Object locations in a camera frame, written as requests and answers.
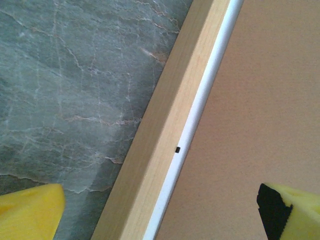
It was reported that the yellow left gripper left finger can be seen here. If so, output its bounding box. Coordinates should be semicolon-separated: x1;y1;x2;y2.
0;183;66;240

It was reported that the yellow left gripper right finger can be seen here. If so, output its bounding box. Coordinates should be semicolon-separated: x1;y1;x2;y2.
256;182;320;240

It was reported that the brown hardboard backing board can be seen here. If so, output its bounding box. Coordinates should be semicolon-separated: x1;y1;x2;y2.
156;0;320;240

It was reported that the white mat board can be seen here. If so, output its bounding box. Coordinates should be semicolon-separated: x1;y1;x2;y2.
142;0;245;240

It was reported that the light wooden picture frame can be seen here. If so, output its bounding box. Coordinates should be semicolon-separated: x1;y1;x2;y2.
91;0;232;240

